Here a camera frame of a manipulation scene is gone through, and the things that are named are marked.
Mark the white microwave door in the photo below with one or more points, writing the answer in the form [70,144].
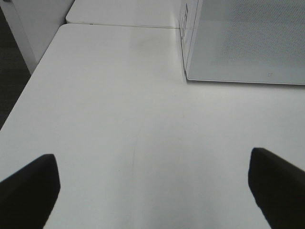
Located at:
[248,41]

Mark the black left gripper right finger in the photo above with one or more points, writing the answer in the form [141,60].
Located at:
[278,188]

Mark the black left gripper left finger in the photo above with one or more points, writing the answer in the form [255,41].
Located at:
[28,196]

